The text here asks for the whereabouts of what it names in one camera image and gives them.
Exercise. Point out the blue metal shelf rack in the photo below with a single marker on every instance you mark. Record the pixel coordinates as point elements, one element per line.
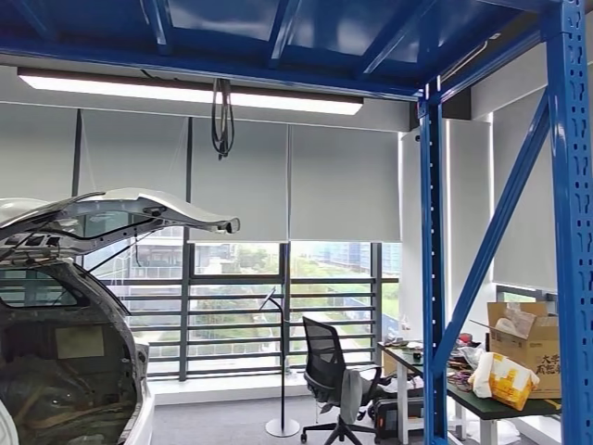
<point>570,245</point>

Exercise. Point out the white roller blind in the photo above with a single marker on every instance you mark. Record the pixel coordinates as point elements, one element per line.
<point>521,233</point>
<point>344,184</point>
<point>133,156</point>
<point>36,153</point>
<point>240,184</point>
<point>467,184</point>

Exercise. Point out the black mesh office chair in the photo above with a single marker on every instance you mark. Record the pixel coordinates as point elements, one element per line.
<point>323,356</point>

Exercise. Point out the grey jacket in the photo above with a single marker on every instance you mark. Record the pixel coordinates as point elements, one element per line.
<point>351,393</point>

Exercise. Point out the black stand with round base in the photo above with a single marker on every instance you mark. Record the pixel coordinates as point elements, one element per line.
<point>282,428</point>

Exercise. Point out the black equipment case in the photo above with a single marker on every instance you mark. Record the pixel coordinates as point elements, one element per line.
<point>393,417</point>

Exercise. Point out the long ceiling light strip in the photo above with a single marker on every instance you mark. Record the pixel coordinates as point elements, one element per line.
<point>139,92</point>

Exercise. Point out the clear plastic wrap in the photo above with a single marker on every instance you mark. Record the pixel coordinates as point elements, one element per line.
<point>517,320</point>

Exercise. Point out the dark top desk white legs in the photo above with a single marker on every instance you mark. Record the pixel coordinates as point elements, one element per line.
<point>485,406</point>

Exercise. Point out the yellow white plastic bag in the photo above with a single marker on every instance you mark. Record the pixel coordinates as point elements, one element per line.
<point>505,384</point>

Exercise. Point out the white car body shell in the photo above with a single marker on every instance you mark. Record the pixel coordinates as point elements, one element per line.
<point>69,381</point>

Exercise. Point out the printed cardboard box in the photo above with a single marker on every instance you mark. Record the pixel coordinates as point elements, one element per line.
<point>541,362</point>

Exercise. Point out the dark window frame railing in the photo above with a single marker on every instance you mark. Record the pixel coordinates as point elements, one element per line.
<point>184,319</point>

